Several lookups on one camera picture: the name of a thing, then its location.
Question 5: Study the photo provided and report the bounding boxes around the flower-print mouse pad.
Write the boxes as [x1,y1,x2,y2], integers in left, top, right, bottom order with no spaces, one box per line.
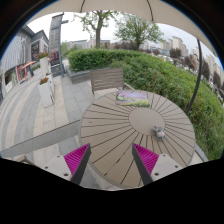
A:
[116,91,150,107]

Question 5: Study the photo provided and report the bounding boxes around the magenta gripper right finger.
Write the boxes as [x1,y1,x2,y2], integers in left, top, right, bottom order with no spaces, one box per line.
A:
[131,142,184,187]

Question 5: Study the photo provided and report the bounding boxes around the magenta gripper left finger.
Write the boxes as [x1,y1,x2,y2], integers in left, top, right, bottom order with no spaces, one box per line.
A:
[42,143,92,186]

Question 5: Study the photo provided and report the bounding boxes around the tall advertising sign pillar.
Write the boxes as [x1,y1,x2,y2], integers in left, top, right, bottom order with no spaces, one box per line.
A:
[49,13,67,77]

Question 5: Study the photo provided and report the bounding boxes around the beige patio umbrella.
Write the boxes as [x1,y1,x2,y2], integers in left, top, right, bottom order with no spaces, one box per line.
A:
[25,0,218,58]

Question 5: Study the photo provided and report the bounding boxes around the white planter with flowers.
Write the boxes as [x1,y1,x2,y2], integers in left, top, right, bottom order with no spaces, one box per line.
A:
[38,77,54,107]

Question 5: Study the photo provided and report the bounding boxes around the round slatted wooden table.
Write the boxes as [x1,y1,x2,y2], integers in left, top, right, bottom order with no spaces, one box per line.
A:
[79,92,196,188]

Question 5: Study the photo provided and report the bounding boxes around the dark umbrella pole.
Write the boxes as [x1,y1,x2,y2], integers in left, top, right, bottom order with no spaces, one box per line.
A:
[185,39,203,116]

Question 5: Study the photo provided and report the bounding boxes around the wooden slatted chair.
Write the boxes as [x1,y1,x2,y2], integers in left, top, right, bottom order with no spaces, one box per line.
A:
[89,68,134,100]

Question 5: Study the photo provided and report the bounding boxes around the green hedge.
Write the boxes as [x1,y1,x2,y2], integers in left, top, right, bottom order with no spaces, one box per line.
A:
[67,49,224,160]

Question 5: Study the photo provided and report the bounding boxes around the far white planter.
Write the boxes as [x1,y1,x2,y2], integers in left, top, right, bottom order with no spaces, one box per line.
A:
[37,52,49,76]

